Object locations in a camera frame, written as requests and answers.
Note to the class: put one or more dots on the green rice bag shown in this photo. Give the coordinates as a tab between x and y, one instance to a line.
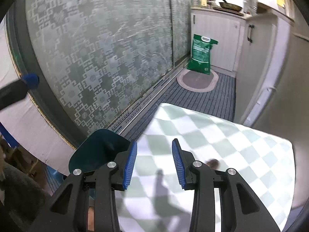
201	54

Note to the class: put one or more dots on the dark striped floor rug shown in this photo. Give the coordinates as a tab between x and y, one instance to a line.
219	102

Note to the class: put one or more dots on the patterned glass sliding door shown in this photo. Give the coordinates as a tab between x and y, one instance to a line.
95	58

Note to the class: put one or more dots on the frying pan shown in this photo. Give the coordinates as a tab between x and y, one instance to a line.
223	4

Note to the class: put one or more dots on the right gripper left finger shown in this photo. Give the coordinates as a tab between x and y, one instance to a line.
67	210

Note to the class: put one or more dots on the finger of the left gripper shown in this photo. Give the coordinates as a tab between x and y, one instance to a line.
17	90

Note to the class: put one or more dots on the white kitchen cabinet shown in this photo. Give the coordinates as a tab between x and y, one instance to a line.
250	48

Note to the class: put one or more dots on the grey oval floor mat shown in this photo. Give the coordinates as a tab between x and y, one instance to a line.
197	82

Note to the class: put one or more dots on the beige refrigerator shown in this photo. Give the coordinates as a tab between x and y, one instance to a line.
286	115

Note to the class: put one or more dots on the green white checkered tablecloth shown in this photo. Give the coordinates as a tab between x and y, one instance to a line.
155	201

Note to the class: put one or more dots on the brown nut shell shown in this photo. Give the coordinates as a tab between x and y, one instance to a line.
214	164

